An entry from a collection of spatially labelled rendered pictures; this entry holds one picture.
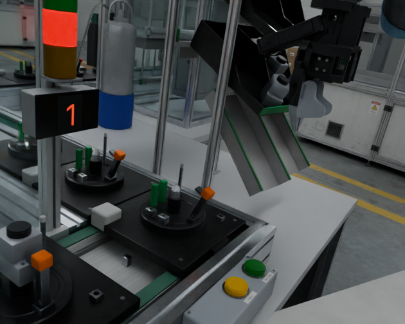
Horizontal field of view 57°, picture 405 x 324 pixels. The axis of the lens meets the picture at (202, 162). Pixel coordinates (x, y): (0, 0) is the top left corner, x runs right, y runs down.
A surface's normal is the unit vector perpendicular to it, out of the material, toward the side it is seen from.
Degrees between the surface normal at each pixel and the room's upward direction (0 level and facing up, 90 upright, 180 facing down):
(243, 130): 45
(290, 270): 0
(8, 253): 90
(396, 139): 90
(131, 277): 0
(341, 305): 0
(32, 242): 90
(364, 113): 90
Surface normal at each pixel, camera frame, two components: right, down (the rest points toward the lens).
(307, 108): -0.57, 0.28
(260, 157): 0.60, -0.40
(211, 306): 0.14, -0.92
